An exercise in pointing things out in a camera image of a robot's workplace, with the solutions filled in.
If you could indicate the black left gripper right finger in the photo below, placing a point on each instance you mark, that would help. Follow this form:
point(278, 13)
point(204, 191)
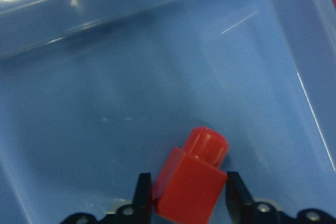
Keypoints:
point(239, 201)

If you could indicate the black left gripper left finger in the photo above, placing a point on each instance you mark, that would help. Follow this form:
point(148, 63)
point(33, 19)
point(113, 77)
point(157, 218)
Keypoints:
point(142, 199)

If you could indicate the red block with stud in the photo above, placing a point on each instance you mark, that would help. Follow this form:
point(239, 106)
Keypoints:
point(190, 181)

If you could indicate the blue plastic tray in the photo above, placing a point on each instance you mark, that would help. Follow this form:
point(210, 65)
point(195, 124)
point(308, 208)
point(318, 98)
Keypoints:
point(95, 92)

